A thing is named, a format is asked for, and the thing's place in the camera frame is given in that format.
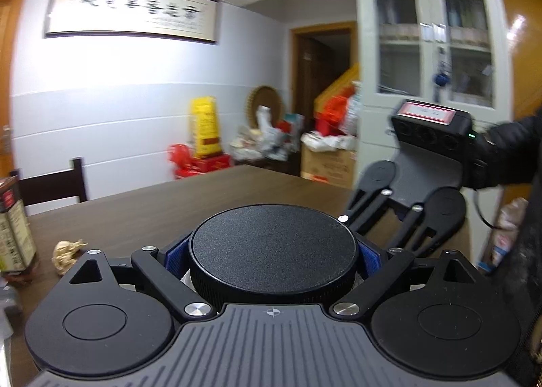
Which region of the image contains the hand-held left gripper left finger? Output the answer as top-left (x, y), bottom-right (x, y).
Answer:
top-left (69, 231), bottom-right (217, 323)

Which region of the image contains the brown cardboard box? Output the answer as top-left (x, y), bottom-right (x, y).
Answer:
top-left (300, 144), bottom-right (357, 190)

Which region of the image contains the dark medicine box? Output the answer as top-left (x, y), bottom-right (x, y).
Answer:
top-left (0, 177), bottom-right (40, 276)

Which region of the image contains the pile of plastic bags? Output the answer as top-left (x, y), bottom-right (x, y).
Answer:
top-left (230, 112), bottom-right (306, 164)

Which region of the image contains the black cable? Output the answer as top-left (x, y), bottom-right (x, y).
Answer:
top-left (473, 188), bottom-right (501, 231)

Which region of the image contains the white plastic bag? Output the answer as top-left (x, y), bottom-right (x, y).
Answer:
top-left (256, 105), bottom-right (272, 134)

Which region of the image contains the wooden door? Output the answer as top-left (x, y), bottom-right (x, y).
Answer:
top-left (0, 0), bottom-right (29, 185)

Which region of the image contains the yellow rice bag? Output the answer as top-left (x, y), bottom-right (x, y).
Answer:
top-left (189, 96), bottom-right (223, 160)

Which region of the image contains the glossy orange door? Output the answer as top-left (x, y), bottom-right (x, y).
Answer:
top-left (461, 0), bottom-right (542, 203)

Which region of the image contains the crumpled beige tissue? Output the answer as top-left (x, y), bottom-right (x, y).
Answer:
top-left (51, 239), bottom-right (88, 276)

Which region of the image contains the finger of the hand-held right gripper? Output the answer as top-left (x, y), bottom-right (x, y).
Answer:
top-left (390, 204), bottom-right (450, 259)
top-left (337, 189), bottom-right (397, 238)

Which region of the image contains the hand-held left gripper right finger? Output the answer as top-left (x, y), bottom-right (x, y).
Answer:
top-left (329, 242), bottom-right (480, 323)

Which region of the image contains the wooden door frame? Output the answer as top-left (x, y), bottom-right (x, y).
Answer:
top-left (290, 22), bottom-right (359, 178)

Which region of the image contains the black jar lid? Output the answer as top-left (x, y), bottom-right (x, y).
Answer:
top-left (188, 203), bottom-right (360, 304)

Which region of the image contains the red plastic bag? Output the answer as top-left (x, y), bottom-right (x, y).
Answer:
top-left (168, 144), bottom-right (194, 168)

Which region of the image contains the round woven basket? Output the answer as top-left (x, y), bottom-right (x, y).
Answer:
top-left (246, 86), bottom-right (285, 130)

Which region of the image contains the framed calligraphy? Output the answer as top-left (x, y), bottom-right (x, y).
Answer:
top-left (42, 0), bottom-right (221, 46)

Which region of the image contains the dark wooden chair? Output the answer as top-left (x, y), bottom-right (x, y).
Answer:
top-left (11, 157), bottom-right (89, 208)

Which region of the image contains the red gift box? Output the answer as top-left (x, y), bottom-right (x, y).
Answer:
top-left (174, 154), bottom-right (234, 180)

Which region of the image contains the patterned plastic bag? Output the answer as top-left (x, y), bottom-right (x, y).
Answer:
top-left (478, 197), bottom-right (531, 274)

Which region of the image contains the person's right forearm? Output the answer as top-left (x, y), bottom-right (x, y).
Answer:
top-left (474, 114), bottom-right (542, 190)

